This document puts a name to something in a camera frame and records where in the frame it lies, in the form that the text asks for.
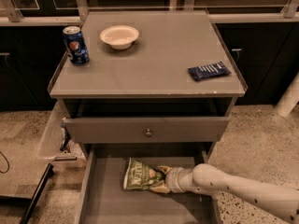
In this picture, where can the white post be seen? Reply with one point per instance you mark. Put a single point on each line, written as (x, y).
(289, 99)

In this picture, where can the black floor bar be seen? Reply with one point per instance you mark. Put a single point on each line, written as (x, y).
(38, 191)

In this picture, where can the metal cabinet handle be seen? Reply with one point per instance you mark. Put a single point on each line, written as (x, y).
(236, 54)
(5, 55)

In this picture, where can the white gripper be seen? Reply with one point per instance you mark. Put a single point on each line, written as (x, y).
(173, 179)

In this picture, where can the metal cabinet handle left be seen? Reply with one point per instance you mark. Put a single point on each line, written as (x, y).
(5, 55)

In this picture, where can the dark background cabinets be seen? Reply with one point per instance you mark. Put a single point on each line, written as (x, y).
(31, 31)

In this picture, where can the snack bags in bin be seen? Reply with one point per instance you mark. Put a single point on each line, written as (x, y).
(67, 144)

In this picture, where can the green jalapeno chip bag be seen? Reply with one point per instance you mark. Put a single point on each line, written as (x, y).
(140, 176)

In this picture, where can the metal cabinet handle right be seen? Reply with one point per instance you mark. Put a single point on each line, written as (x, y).
(236, 54)

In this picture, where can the grey top drawer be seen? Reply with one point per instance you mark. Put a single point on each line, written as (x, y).
(132, 130)

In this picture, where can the grey open middle drawer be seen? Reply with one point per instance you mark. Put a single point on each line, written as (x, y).
(103, 200)

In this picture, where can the dark blue snack bar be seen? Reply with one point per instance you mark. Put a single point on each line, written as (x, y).
(208, 71)

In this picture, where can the grey drawer cabinet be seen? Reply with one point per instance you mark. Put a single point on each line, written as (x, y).
(150, 79)

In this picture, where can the blue pepsi can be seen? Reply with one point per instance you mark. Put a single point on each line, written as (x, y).
(75, 45)

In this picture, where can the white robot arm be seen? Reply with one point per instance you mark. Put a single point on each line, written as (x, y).
(206, 179)

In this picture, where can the round metal drawer knob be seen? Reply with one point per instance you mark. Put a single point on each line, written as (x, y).
(148, 133)

